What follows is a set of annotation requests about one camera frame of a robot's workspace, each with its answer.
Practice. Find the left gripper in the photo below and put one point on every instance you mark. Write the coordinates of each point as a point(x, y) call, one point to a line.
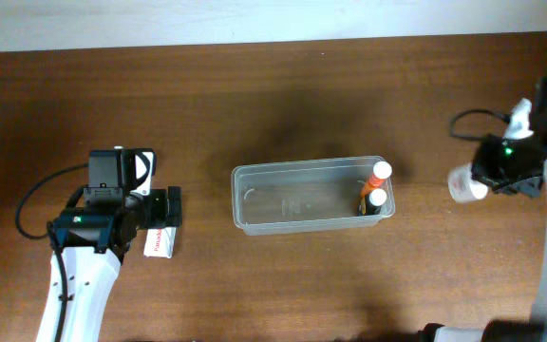
point(160, 217)

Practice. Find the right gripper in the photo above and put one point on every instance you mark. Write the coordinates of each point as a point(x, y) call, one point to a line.
point(482, 166)

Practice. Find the white Panadol medicine box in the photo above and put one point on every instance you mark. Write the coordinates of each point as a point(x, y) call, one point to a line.
point(160, 242)

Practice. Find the orange tube white cap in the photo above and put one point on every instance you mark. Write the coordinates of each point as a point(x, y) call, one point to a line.
point(381, 171)

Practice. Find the black tube white cap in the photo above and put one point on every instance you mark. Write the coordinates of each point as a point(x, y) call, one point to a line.
point(372, 203)

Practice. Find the white pump bottle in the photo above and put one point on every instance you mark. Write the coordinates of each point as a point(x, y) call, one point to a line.
point(462, 187)

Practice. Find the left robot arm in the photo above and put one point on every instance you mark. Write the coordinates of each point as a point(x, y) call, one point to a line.
point(83, 272)

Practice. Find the clear plastic container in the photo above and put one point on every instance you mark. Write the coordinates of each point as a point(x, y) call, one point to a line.
point(304, 196)

